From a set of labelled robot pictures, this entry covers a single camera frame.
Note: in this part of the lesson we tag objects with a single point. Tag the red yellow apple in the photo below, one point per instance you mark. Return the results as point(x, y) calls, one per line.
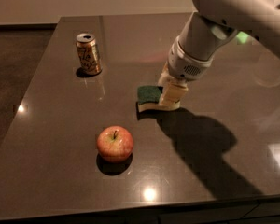
point(115, 144)

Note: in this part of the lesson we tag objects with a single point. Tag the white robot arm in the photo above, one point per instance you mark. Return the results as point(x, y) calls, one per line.
point(214, 24)

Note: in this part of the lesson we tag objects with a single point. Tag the orange soda can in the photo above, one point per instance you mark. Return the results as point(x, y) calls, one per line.
point(88, 54)

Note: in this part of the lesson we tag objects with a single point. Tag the green yellow sponge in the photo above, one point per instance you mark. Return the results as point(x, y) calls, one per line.
point(148, 98)

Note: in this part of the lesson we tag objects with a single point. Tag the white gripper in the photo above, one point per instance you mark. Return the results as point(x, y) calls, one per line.
point(186, 63)

